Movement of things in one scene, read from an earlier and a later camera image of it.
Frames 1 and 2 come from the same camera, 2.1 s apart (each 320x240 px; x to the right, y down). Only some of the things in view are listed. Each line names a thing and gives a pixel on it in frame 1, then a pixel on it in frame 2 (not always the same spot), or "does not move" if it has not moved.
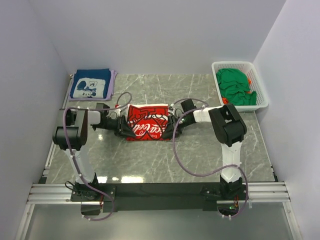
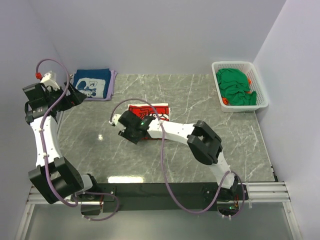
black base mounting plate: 159,197 does not move
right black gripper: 173,125 → 128,135
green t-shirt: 233,84 does not move
